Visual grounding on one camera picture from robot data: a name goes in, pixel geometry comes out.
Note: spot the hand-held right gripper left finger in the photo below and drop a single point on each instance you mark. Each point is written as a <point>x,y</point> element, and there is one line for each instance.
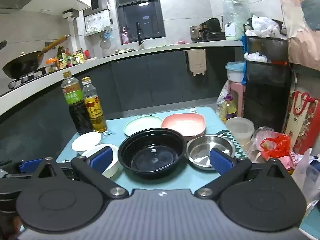
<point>101,158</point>

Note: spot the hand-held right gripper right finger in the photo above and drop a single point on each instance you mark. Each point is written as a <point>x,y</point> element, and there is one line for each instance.
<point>220,161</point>

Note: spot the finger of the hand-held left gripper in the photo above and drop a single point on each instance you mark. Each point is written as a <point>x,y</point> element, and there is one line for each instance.
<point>32,164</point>

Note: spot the white ceramic bowl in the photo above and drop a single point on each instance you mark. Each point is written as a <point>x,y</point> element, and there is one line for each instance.
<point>115,161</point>

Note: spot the stainless steel bowl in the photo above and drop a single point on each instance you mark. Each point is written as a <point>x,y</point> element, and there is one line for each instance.
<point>200,152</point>

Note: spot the small white dish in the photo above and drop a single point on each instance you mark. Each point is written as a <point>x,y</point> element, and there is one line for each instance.
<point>86,141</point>

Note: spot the black plastic bowl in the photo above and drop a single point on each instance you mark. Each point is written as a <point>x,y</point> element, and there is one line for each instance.
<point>150,160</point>

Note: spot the pink square plate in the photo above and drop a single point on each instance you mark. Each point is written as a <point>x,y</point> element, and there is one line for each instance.
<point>182,125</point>

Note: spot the pale green round plate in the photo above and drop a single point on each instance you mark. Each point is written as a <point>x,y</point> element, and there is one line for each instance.
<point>142,125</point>

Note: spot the green patterned placemat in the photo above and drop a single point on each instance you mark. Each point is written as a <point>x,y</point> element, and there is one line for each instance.
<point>237,142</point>

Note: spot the translucent plastic container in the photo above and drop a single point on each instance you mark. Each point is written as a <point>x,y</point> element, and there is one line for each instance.
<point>240,130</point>

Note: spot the clear plastic bag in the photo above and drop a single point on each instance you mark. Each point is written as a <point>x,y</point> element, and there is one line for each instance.
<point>260,135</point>

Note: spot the dark vinegar bottle green label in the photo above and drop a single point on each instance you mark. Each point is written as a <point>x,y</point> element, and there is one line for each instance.
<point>80,115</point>

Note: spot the cooking oil bottle yellow label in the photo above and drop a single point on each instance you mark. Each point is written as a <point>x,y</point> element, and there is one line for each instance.
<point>96,110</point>

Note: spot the large yellow oil jug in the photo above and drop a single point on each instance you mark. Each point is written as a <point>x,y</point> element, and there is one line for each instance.
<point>228,108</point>

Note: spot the red plastic bag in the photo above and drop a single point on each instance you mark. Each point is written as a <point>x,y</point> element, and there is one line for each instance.
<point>275,145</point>

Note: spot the light blue tablecloth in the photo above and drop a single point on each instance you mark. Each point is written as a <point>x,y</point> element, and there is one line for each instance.
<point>160,185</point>

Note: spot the printed plastic bag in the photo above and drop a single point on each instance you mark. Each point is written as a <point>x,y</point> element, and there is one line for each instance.
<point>222,95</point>

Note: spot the pink plastic stool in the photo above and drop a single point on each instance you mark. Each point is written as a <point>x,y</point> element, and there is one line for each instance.
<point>237,92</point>

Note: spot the gas stove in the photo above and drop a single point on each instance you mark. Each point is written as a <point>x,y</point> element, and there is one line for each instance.
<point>25,80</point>

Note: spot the white plastic bag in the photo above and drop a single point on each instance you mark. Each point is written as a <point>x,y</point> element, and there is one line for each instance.
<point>307,175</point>

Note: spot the red and beige gift bag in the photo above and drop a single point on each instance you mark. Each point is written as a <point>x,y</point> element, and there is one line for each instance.
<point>300,122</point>

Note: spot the white pot with blue lid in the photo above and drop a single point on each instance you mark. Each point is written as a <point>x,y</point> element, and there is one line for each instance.
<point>235,71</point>

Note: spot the black mesh storage rack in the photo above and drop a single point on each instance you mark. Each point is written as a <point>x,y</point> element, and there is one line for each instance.
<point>267,80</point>

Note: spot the beige hanging trash bin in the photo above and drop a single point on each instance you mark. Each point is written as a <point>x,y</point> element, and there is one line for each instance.
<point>196,61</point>

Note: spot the cluster of condiment jars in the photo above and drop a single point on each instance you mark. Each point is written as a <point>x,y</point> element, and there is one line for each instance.
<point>67,60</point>

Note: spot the white bag on rack shelf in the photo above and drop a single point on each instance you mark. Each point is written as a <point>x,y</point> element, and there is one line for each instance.
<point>255,57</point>

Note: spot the metal tray on counter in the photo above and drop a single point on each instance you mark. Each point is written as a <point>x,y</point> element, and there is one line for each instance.
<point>125,50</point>

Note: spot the hanging clear mesh bag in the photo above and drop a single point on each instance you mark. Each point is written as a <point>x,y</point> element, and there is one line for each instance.
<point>105,42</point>

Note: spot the white kitchen counter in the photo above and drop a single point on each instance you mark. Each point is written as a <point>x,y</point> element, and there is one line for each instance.
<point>150,50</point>

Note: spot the pink soap bottle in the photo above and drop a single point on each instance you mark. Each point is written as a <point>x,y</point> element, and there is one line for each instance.
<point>125,37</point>

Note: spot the black kitchen faucet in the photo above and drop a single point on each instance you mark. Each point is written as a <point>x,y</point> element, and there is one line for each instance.
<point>139,33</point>

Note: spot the black air fryer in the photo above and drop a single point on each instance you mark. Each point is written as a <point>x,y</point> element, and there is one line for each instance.
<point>211,28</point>

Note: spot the crumpled white plastic bags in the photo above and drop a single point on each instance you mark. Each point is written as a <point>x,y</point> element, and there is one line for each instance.
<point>262,26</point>

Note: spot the white appliance with plastic cover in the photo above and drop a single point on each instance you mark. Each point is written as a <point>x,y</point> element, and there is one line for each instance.
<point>235,17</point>

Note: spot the dark framed window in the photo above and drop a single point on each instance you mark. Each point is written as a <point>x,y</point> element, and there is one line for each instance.
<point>140,17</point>

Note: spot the pink hanging apron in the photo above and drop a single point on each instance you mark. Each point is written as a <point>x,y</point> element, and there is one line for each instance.
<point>300,30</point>

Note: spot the white wall storage rack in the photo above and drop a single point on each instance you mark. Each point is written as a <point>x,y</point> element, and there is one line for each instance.
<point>97,21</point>

